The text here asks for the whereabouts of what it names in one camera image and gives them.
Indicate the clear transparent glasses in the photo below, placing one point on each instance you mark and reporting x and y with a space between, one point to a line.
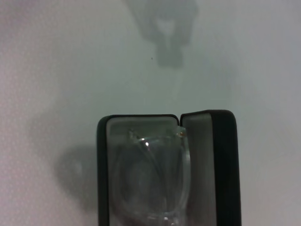
185 160

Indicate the black glasses case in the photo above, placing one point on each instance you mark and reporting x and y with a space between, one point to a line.
223 164

